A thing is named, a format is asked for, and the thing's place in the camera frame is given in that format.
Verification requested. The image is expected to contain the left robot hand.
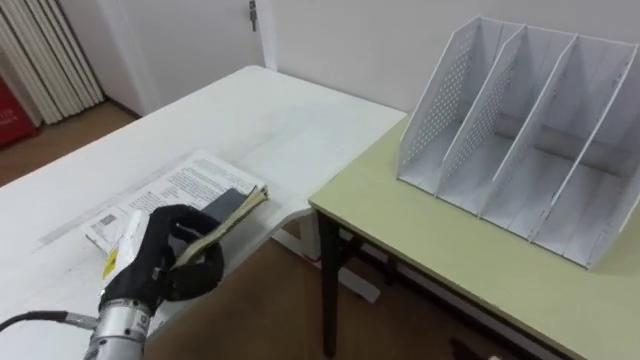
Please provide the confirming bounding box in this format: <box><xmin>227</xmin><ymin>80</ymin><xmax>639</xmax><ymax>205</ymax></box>
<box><xmin>97</xmin><ymin>203</ymin><xmax>226</xmax><ymax>316</ymax></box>

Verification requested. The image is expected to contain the white paperback book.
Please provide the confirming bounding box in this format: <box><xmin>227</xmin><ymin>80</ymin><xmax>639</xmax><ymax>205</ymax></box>
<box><xmin>82</xmin><ymin>149</ymin><xmax>270</xmax><ymax>269</ymax></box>

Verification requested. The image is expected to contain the white desk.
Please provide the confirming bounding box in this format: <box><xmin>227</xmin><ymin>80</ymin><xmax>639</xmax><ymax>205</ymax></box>
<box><xmin>0</xmin><ymin>64</ymin><xmax>407</xmax><ymax>360</ymax></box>

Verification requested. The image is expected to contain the red box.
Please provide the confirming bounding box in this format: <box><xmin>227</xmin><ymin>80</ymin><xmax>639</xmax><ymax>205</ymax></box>
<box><xmin>0</xmin><ymin>74</ymin><xmax>41</xmax><ymax>150</ymax></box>

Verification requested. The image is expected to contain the white door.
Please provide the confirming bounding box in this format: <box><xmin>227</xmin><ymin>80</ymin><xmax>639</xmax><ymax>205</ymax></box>
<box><xmin>94</xmin><ymin>0</ymin><xmax>278</xmax><ymax>117</ymax></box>

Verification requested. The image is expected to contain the white radiator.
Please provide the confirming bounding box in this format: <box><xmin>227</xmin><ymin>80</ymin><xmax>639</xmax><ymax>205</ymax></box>
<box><xmin>0</xmin><ymin>0</ymin><xmax>105</xmax><ymax>126</ymax></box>

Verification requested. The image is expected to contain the green desk with black legs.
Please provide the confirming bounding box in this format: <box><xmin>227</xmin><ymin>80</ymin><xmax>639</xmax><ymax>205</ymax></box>
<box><xmin>308</xmin><ymin>115</ymin><xmax>640</xmax><ymax>360</ymax></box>

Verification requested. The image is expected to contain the white perforated file rack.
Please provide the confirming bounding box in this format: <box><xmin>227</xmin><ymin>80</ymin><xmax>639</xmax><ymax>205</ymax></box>
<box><xmin>396</xmin><ymin>14</ymin><xmax>640</xmax><ymax>271</ymax></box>

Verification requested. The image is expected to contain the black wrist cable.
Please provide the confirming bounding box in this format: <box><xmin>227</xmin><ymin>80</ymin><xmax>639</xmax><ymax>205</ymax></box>
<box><xmin>0</xmin><ymin>310</ymin><xmax>99</xmax><ymax>334</ymax></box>

